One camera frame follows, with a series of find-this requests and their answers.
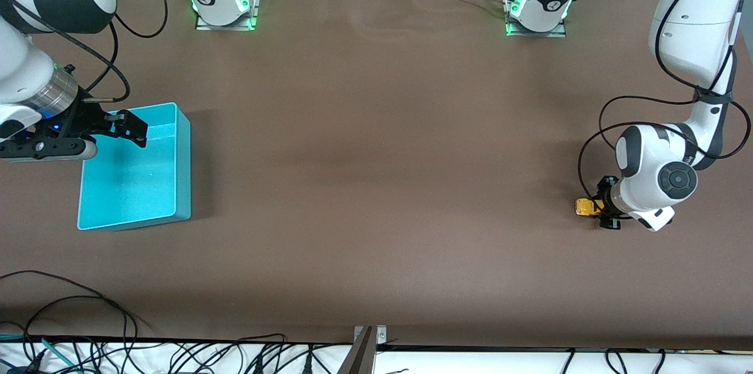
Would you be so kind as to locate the yellow toy beetle car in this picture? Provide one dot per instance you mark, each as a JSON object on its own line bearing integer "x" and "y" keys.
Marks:
{"x": 585, "y": 207}

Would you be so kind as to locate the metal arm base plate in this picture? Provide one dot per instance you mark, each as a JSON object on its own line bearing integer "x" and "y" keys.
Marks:
{"x": 556, "y": 34}
{"x": 254, "y": 3}

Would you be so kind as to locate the teal plastic box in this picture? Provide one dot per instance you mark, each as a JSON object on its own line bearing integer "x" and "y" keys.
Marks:
{"x": 135, "y": 186}

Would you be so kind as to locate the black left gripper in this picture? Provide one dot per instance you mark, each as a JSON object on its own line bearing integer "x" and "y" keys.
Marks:
{"x": 604, "y": 204}

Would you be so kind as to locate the dark metal post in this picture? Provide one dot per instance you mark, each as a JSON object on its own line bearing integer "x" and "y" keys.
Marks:
{"x": 360, "y": 360}

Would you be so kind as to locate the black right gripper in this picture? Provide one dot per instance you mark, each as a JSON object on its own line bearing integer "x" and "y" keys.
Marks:
{"x": 84, "y": 119}

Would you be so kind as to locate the metal corner bracket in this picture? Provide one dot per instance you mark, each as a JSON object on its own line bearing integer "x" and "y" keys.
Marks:
{"x": 381, "y": 336}

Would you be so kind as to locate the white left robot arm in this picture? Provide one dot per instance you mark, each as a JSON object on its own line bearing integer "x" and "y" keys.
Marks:
{"x": 647, "y": 168}

